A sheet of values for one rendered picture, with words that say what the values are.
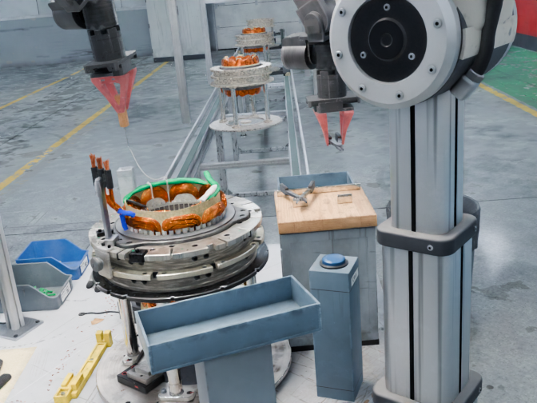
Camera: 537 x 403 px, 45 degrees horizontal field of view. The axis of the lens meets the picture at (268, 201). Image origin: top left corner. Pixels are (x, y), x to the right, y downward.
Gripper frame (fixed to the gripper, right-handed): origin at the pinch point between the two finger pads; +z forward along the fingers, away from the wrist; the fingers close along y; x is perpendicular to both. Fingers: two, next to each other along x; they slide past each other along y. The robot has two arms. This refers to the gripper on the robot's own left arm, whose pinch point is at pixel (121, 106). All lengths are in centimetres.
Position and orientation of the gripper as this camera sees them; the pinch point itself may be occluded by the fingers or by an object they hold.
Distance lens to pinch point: 125.2
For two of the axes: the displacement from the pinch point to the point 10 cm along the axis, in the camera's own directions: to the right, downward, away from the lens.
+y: -1.5, 4.2, -9.0
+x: 9.8, -0.6, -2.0
